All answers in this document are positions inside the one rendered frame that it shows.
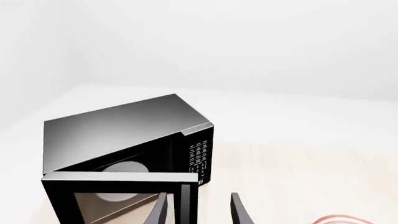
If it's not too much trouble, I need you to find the round white microwave turntable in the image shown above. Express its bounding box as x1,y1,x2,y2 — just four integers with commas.
101,161,149,174

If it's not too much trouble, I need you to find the black microwave oven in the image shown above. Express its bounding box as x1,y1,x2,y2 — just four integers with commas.
42,93,216,187

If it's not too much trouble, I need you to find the plate with red rings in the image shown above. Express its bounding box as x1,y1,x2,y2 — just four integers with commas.
310,213,377,224

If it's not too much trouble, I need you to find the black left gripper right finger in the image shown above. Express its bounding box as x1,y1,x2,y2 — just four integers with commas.
230,192,256,224

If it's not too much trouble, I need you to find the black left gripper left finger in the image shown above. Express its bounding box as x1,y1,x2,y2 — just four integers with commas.
145,192,169,224

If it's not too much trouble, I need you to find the black microwave door with window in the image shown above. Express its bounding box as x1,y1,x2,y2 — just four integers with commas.
40,171,200,224

